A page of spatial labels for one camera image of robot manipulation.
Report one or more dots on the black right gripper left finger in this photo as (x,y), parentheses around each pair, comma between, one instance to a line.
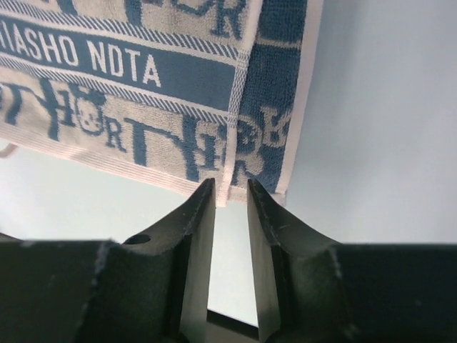
(153,287)

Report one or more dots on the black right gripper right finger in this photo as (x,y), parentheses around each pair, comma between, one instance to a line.
(311,288)

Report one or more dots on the blue white patterned towel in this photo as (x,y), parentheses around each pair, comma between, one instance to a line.
(163,92)

